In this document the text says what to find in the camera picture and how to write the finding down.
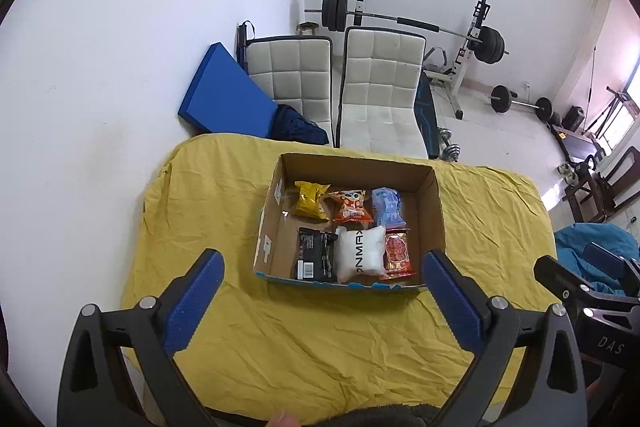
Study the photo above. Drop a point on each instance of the dark wooden chair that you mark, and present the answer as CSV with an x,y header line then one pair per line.
x,y
603,190

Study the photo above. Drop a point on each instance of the red snack packet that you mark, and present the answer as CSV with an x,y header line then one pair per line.
x,y
397,262

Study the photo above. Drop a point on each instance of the blue foam mat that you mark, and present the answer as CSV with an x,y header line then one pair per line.
x,y
222,98

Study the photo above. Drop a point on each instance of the orange snack packet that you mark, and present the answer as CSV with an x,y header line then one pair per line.
x,y
349,206

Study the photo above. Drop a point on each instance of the right white padded chair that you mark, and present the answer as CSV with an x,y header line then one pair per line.
x,y
380,79

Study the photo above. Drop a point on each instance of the white barbell rack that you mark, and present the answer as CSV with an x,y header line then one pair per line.
x,y
451,78

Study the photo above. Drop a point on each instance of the left white padded chair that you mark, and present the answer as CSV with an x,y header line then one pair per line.
x,y
296,71

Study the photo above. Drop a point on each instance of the black snack packet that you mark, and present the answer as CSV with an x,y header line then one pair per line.
x,y
314,261

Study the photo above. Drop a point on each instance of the barbell on floor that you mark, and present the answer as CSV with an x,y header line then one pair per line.
x,y
502,99

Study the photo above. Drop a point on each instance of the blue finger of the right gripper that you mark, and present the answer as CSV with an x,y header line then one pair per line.
x,y
572,290
618,267

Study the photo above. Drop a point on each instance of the dumbbell on floor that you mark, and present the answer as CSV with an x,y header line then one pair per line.
x,y
449,151

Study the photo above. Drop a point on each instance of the light blue tissue packet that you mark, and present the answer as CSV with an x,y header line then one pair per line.
x,y
386,207

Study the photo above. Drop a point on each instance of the barbell on rack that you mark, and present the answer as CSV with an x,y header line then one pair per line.
x,y
486,43

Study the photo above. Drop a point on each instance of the open cardboard box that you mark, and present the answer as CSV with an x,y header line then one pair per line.
x,y
276,248

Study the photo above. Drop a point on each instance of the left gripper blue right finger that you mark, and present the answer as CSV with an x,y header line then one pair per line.
x,y
459,298

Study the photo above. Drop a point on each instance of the black treadmill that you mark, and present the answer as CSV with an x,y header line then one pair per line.
x,y
576,147

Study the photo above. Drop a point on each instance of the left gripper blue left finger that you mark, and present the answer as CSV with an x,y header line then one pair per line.
x,y
186,299

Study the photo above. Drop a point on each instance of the white pillow packet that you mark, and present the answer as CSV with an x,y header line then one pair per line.
x,y
359,252

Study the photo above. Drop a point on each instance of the yellow snack packet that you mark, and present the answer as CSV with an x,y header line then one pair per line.
x,y
309,202

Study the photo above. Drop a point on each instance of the white padded chair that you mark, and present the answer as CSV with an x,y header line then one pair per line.
x,y
380,79
296,71

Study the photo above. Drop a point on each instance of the dark blue cloth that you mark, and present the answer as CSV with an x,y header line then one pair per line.
x,y
290,126

